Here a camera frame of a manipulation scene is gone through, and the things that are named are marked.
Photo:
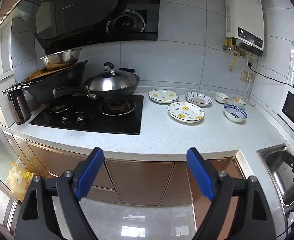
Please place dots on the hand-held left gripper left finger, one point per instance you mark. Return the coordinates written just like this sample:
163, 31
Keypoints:
90, 172

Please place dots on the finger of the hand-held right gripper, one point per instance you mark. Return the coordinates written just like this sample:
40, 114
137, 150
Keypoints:
290, 158

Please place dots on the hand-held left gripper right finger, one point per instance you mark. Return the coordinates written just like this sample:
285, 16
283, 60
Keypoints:
199, 172

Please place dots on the small bowl with orange flowers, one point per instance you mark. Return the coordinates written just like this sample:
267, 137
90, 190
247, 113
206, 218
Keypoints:
239, 102

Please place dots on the white bowl with brown rim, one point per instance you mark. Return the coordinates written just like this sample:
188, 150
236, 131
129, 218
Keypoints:
221, 97

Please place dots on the steel sink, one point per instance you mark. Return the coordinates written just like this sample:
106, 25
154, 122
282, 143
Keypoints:
276, 165

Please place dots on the white microwave oven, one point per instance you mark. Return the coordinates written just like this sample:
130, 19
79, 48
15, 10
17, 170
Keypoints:
293, 112

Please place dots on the black gas stove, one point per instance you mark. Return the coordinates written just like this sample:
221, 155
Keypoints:
92, 122

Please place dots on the large yellow patterned white plate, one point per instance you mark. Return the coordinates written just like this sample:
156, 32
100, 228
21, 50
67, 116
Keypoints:
185, 112

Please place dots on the blue patterned bowl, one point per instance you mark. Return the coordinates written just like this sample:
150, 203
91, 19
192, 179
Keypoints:
235, 113

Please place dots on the yellow plastic bag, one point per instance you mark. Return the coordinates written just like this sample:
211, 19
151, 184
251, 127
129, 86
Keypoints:
19, 180

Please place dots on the striped deep plate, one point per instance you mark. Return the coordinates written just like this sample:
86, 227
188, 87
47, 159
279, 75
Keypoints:
198, 98

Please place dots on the small yellow patterned white plate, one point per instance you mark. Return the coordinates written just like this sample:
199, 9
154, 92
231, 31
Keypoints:
163, 96

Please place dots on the steel wok lid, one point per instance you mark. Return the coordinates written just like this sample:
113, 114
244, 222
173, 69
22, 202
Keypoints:
109, 81

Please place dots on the large black wok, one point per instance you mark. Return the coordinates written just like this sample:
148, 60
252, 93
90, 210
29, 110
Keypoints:
59, 82

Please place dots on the steel kettle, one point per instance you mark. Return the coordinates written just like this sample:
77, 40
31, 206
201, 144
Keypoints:
19, 107

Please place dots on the wooden pot lid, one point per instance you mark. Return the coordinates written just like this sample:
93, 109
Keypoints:
42, 75

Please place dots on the brass pipe valves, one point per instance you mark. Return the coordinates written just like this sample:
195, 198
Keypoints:
234, 55

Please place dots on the steel basin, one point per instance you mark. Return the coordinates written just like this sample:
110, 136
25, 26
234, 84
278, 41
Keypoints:
62, 58

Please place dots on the white water heater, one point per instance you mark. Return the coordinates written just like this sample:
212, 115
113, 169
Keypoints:
244, 12

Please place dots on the black range hood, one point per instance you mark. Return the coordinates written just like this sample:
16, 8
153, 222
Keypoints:
87, 7

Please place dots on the beige wall socket plate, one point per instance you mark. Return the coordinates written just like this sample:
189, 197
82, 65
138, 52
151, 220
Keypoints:
245, 76

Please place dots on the small wall socket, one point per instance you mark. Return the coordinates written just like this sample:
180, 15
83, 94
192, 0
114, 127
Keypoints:
249, 61

